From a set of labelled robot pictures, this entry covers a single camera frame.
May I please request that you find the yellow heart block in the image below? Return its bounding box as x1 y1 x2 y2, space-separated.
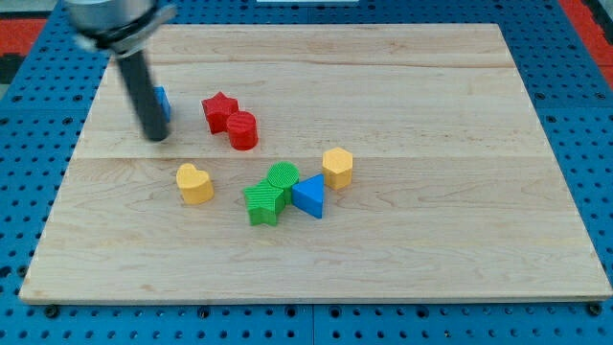
175 163 215 205

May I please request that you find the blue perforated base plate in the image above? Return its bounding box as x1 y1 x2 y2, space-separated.
1 1 612 344

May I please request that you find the light wooden board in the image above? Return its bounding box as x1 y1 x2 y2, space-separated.
20 24 612 306

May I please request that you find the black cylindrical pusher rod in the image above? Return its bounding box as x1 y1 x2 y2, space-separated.
118 51 170 142

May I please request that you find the blue triangle block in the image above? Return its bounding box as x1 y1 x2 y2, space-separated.
291 173 325 219

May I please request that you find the red cylinder block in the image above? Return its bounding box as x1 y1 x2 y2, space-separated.
226 110 259 150

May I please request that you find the yellow hexagon block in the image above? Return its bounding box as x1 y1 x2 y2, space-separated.
322 148 353 190

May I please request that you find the blue cube block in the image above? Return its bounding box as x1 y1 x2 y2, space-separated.
154 86 171 123

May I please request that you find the red star block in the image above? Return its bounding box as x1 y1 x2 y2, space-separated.
201 91 238 134

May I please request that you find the green cylinder block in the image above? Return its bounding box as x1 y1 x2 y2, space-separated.
267 161 300 204

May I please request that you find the green star block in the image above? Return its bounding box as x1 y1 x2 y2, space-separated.
243 179 285 226

